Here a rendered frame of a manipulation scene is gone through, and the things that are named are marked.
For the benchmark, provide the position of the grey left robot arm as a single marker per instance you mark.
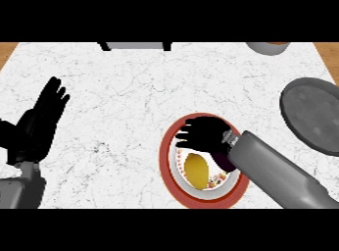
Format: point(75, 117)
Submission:
point(18, 189)

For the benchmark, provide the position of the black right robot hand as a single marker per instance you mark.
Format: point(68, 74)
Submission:
point(204, 134)

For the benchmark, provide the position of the dark purple eggplant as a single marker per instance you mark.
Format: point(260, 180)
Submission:
point(223, 160)

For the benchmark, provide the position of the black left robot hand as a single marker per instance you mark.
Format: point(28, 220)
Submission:
point(37, 127)

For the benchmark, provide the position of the dark grey pan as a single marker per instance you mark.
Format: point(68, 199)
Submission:
point(319, 116)

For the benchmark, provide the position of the red rimmed white plate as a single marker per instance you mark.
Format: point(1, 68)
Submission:
point(176, 163)

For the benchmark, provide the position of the grey round pot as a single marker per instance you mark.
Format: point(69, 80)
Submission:
point(268, 48)

